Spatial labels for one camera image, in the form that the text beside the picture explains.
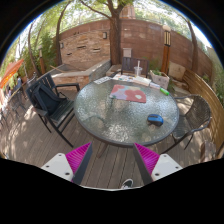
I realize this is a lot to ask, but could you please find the pale stone block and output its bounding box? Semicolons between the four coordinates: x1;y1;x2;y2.
168;61;187;81

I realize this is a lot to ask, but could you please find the forked tree trunk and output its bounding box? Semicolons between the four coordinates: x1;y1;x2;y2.
79;0;134;66

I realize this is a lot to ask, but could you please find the curved wooden slat fence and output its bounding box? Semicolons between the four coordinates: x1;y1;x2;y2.
182;69;224;151

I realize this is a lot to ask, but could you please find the black backpack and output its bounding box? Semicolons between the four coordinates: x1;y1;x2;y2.
31;83;63;116

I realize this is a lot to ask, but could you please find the colourful printed sheet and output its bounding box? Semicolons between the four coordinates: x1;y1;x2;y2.
111;73;135;83

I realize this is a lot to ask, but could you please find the wooden garden lamp post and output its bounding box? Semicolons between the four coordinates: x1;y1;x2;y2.
160;24;172;75

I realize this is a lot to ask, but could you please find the thin leaning tree trunk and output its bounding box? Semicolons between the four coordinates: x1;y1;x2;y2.
54;1;73;66

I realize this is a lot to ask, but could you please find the white square planter with plant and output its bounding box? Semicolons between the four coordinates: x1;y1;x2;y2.
149;69;171;90

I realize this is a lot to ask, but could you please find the blue and black computer mouse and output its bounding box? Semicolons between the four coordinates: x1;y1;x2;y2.
147;113;165;127

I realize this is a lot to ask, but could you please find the raised stone garden bed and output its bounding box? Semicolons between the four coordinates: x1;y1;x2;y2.
49;59;112;90

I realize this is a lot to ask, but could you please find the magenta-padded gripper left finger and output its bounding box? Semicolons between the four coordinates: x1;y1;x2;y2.
40;142;94;186

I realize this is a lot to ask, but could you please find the white licence plate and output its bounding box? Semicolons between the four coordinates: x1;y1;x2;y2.
93;76;112;85

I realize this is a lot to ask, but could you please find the brown wicker chair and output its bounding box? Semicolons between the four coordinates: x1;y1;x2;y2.
161;94;213;155

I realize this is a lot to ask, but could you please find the slim straight tree trunk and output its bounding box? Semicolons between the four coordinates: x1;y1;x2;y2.
186;19;200;73

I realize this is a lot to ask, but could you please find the open white book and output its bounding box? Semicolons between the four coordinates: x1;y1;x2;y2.
132;75;153;88

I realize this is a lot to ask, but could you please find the dark wooden slatted chair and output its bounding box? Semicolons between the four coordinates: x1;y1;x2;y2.
120;56;150;78

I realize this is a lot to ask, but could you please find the small closed pale book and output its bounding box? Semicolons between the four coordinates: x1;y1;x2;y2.
149;81;162;90

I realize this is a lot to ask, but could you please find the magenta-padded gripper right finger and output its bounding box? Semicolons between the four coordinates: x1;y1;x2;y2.
132;142;184;186

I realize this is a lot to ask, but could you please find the green small bottle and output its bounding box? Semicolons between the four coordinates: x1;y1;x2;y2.
159;87;171;97

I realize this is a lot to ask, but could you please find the orange parasol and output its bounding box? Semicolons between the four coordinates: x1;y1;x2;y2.
0;58;25;89

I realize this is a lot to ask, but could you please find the black slatted chair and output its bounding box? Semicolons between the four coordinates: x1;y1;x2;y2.
25;72;82;148

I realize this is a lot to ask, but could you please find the floral red mouse pad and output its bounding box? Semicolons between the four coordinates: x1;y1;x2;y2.
109;84;148;104

